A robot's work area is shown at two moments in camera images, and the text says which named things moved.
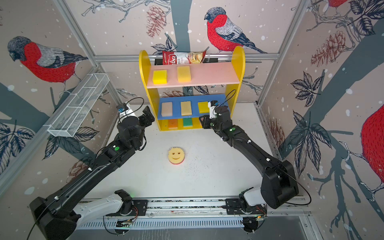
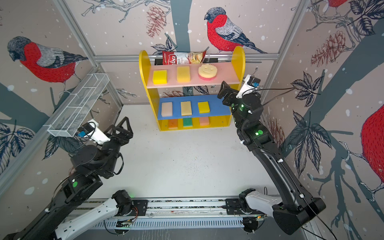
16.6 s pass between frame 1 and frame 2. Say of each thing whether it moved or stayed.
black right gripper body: moved
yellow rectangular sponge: stayed
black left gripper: moved
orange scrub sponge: stayed
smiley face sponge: moved
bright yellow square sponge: stayed
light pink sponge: stayed
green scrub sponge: stayed
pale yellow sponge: stayed
